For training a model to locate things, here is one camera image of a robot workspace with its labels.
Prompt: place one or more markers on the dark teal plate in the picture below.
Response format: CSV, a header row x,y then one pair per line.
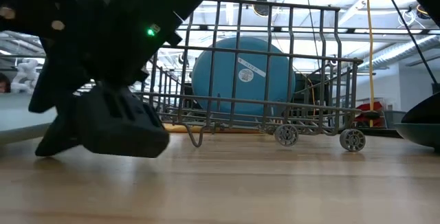
x,y
419,134

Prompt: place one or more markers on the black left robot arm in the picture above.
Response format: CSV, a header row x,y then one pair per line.
x,y
103,18

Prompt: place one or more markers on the white robot figure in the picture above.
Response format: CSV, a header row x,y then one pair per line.
x,y
25,76

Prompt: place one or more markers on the black plate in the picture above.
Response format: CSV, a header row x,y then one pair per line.
x,y
426,110

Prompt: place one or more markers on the yellow cloth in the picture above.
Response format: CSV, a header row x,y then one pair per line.
x,y
172,128

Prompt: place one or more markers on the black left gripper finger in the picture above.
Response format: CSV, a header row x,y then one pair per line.
x,y
63,131

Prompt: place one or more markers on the grey chair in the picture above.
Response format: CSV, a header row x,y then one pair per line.
x,y
395,119

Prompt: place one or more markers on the red chair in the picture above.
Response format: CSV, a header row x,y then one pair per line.
x,y
371,109

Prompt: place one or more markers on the person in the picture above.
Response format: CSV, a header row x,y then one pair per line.
x,y
3,84

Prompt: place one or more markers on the black cabinet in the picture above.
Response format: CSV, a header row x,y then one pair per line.
x,y
302,95

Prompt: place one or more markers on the large blue plate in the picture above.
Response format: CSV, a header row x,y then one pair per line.
x,y
223,79

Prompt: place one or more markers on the pale blue plate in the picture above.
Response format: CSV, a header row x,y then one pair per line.
x,y
17,121

